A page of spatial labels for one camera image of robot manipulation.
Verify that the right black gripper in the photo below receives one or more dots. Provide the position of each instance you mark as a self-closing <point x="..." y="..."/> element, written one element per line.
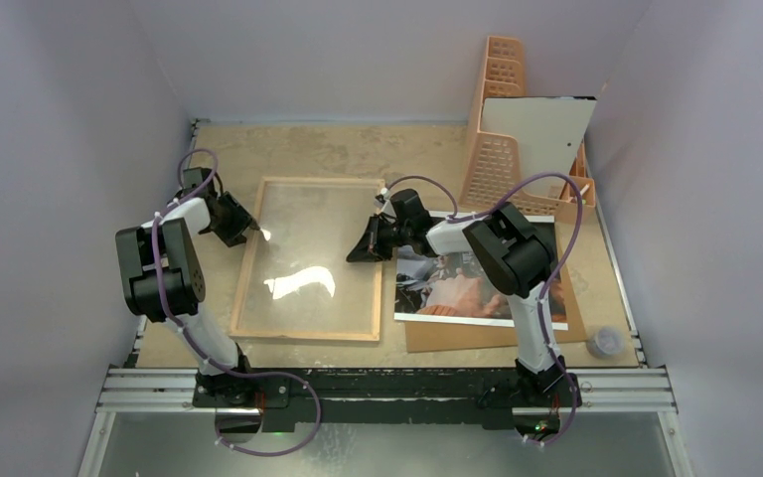
<point x="374" y="238"/>

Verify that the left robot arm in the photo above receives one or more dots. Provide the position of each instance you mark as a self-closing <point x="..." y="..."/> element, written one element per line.
<point x="162" y="278"/>

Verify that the brown cardboard backing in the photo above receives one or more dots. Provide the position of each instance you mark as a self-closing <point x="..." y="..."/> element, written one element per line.
<point x="485" y="322"/>

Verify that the printed photo of driver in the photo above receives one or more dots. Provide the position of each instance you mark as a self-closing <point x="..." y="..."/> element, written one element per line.
<point x="449" y="292"/>

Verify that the white wooden picture frame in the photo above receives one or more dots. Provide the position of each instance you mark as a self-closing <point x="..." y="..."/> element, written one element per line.
<point x="295" y="281"/>

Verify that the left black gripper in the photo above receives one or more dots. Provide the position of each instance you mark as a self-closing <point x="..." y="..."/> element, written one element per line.
<point x="241" y="222"/>

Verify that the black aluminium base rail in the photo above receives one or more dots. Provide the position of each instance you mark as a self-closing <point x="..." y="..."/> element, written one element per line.
<point x="490" y="398"/>

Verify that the white board sheet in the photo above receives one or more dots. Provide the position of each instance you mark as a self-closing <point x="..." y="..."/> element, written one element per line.
<point x="548" y="130"/>

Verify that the orange plastic file organizer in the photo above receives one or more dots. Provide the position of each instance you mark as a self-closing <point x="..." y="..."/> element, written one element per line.
<point x="493" y="172"/>

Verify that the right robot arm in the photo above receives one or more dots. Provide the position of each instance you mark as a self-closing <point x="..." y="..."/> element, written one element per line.
<point x="516" y="257"/>

